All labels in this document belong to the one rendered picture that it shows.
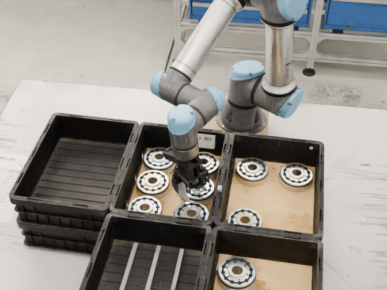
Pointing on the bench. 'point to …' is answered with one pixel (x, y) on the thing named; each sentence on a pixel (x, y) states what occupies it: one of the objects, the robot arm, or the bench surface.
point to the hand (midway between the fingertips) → (189, 192)
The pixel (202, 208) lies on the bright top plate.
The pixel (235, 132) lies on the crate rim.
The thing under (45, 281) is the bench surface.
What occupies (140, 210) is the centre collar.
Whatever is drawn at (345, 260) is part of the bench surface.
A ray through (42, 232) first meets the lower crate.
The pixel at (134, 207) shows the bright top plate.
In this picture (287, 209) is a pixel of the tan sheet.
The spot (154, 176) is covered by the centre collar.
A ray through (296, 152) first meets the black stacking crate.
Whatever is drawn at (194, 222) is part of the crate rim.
